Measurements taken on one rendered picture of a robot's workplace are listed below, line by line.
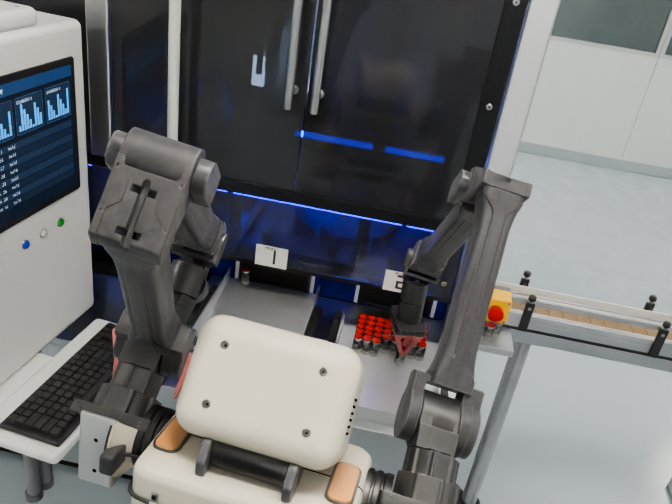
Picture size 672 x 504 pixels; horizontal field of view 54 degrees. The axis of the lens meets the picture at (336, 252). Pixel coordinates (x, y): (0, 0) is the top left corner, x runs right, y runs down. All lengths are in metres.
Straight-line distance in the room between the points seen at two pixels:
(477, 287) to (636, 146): 5.70
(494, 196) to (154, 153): 0.52
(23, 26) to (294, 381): 0.95
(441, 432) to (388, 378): 0.68
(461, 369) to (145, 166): 0.51
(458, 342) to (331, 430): 0.25
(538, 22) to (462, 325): 0.75
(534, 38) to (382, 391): 0.84
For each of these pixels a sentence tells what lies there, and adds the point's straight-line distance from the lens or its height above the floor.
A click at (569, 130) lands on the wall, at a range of 6.43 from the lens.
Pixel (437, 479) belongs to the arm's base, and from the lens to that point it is 0.89.
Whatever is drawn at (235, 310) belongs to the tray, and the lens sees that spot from 1.73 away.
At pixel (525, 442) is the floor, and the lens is 2.92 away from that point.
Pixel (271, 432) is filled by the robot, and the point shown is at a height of 1.31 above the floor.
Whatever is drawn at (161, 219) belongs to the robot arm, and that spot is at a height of 1.56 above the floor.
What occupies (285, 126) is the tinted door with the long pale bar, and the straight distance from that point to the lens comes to 1.57.
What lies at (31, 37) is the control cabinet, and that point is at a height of 1.54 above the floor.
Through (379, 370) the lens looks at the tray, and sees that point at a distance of 1.60.
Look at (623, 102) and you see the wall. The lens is 6.45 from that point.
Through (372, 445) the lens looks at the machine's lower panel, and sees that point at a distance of 2.03.
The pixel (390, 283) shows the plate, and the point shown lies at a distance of 1.68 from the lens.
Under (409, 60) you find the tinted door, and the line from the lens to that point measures 1.49.
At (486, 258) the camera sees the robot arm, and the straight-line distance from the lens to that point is 0.97.
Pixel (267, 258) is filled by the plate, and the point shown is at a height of 1.01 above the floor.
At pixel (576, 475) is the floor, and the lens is 2.88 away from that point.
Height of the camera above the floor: 1.86
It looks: 28 degrees down
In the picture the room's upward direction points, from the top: 9 degrees clockwise
